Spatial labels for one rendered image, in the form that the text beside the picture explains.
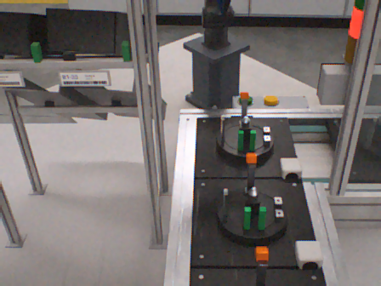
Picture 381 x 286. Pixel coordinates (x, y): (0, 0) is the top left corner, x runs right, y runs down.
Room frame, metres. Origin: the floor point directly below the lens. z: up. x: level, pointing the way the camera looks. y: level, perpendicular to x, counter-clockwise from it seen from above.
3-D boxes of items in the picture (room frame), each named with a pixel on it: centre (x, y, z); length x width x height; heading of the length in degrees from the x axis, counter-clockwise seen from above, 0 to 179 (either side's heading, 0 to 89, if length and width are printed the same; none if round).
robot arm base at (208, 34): (1.28, -0.08, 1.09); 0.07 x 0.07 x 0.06; 38
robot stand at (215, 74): (1.29, -0.08, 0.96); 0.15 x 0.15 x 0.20; 38
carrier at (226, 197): (0.66, -0.11, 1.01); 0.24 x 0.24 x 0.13; 87
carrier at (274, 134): (0.90, -0.13, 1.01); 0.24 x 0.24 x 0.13; 87
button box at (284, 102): (1.11, -0.22, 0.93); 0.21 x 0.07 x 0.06; 87
